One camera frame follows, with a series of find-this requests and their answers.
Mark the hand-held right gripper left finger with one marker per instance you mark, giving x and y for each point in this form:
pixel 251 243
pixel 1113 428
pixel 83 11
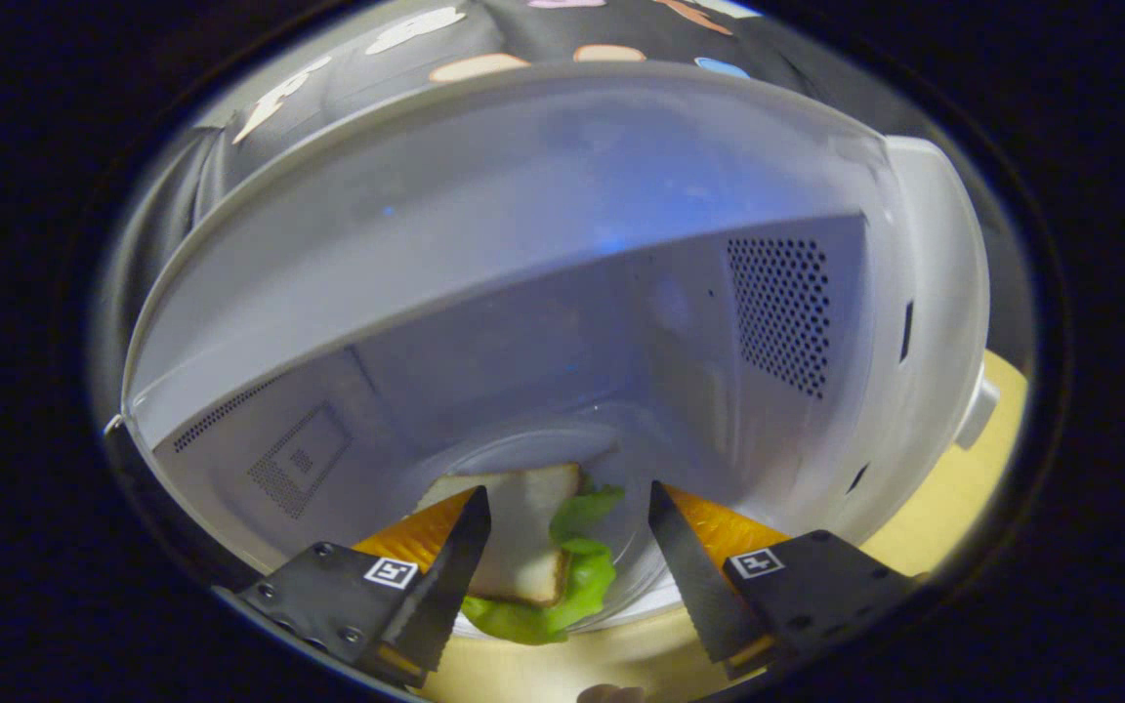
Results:
pixel 440 596

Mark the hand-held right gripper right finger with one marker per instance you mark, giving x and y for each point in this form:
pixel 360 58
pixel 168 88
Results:
pixel 694 596

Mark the sandwich with green lettuce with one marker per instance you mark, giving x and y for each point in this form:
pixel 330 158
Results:
pixel 523 527

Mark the white microwave oven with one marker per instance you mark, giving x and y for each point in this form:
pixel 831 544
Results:
pixel 523 244

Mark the black backdrop cloth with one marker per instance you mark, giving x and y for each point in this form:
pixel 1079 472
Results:
pixel 504 34

